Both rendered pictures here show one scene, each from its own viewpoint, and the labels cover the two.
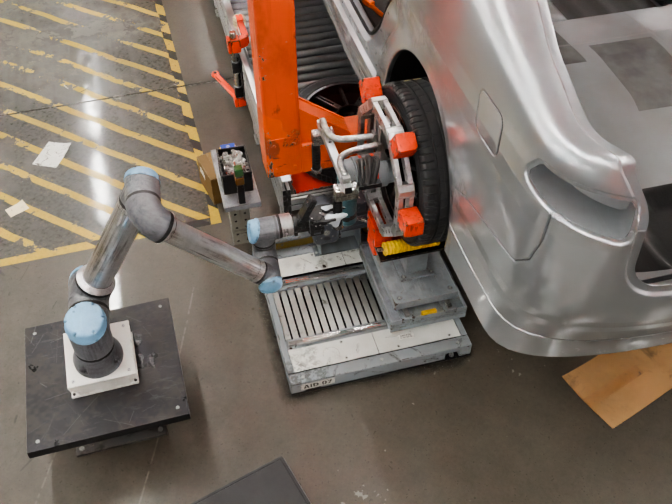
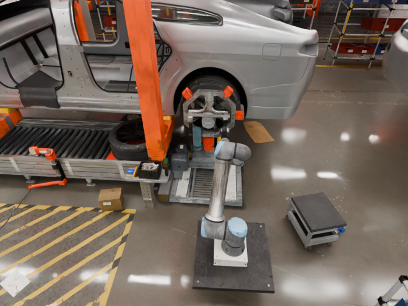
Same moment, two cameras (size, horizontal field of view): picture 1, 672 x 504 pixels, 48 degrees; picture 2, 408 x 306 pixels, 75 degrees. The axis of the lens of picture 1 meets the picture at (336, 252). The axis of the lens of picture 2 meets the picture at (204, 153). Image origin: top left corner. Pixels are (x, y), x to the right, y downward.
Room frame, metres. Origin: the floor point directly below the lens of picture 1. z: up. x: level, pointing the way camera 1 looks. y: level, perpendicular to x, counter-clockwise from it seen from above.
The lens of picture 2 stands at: (1.56, 2.15, 2.29)
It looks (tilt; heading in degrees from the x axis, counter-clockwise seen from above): 38 degrees down; 289
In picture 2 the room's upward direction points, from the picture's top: straight up
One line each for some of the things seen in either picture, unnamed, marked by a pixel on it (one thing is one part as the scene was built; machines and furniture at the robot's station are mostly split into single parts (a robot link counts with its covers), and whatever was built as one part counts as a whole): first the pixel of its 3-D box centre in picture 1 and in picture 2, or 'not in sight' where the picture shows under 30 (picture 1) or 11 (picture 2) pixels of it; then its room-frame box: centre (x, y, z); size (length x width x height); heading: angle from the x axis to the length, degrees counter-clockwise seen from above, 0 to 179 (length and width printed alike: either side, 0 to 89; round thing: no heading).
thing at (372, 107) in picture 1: (383, 168); (209, 114); (2.33, -0.19, 0.85); 0.54 x 0.07 x 0.54; 15
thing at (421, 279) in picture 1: (414, 251); (209, 144); (2.37, -0.35, 0.32); 0.40 x 0.30 x 0.28; 15
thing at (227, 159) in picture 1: (234, 168); (149, 169); (2.72, 0.47, 0.51); 0.20 x 0.14 x 0.13; 14
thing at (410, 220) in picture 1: (410, 222); (239, 115); (2.02, -0.28, 0.85); 0.09 x 0.08 x 0.07; 15
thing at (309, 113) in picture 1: (351, 123); (163, 124); (2.82, -0.07, 0.69); 0.52 x 0.17 x 0.35; 105
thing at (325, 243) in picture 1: (350, 223); (182, 159); (2.61, -0.07, 0.26); 0.42 x 0.18 x 0.35; 105
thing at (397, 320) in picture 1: (411, 278); (209, 156); (2.37, -0.35, 0.13); 0.50 x 0.36 x 0.10; 15
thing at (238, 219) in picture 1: (238, 207); (147, 190); (2.78, 0.49, 0.21); 0.10 x 0.10 x 0.42; 15
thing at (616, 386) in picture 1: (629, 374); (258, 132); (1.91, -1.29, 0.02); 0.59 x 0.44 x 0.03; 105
